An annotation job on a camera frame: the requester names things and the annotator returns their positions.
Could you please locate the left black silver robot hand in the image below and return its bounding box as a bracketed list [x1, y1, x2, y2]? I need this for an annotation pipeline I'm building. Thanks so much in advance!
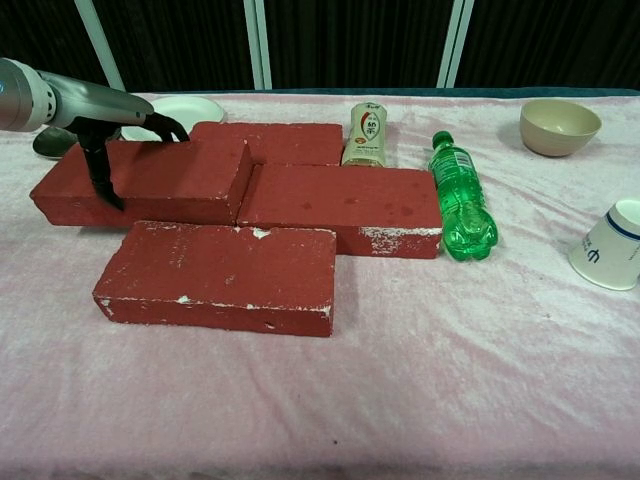
[49, 69, 192, 212]

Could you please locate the red brick with white chips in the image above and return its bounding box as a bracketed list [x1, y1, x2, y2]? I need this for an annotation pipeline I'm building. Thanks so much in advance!
[92, 220, 337, 339]

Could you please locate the red brick with dark spots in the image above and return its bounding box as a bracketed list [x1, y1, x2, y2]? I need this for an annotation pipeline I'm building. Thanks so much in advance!
[235, 163, 444, 260]

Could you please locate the round white plate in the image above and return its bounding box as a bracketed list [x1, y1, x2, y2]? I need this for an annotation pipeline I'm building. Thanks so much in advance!
[121, 95, 225, 144]

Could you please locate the dark pleated curtain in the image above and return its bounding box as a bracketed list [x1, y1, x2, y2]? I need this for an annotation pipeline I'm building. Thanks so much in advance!
[0, 0, 640, 95]

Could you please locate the beige milk tea bottle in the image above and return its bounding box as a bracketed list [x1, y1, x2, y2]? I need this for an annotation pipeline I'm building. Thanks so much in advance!
[340, 102, 390, 169]

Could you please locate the green plastic soda bottle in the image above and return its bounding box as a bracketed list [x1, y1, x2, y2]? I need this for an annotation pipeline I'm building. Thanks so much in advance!
[428, 130, 500, 263]

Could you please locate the pink plush table cloth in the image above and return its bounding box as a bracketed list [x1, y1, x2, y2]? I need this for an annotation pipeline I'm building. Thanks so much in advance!
[0, 89, 640, 480]

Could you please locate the beige bowl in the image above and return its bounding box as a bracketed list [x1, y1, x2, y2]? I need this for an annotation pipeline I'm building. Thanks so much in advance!
[518, 98, 602, 158]

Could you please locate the white paper cup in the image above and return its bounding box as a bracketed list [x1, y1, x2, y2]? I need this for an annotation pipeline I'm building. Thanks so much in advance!
[567, 198, 640, 291]

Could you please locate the white frame post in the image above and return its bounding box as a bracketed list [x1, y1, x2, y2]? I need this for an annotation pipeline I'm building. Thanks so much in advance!
[73, 0, 126, 94]
[436, 0, 475, 90]
[243, 0, 274, 91]

